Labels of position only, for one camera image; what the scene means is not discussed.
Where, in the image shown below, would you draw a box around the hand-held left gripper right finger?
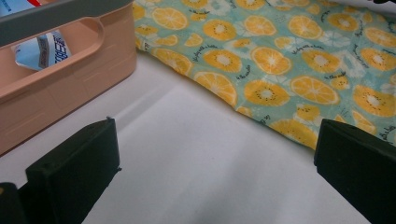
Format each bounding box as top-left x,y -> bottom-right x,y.
313,119 -> 396,224

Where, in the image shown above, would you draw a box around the pink plastic basket grey rim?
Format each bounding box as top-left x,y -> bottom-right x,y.
0,0 -> 138,157

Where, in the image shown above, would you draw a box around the orange slice print cloth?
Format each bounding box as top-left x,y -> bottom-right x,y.
132,0 -> 396,151

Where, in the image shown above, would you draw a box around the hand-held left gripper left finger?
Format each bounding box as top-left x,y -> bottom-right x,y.
25,117 -> 121,224

